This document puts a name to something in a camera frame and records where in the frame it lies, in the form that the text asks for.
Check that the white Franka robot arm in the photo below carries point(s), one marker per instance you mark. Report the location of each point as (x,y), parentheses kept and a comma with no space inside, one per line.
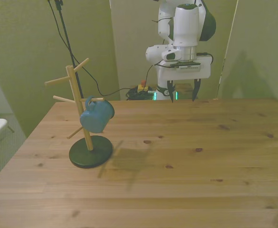
(186,23)

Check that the black camera stand pole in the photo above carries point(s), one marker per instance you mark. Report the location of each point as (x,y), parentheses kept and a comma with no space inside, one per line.
(66,35)

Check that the yellow emergency stop box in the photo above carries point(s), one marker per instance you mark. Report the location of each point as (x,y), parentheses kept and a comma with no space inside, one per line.
(142,87)

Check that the wooden mug tree black base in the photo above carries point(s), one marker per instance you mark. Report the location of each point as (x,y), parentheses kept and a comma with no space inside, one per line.
(91,154)

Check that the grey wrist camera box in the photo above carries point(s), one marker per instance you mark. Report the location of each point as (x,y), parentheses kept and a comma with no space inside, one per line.
(188,67)

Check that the blue enamel mug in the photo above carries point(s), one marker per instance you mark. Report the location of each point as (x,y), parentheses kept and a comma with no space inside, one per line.
(96,118)

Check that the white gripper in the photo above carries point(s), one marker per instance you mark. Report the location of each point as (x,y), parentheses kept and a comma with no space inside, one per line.
(184,75)

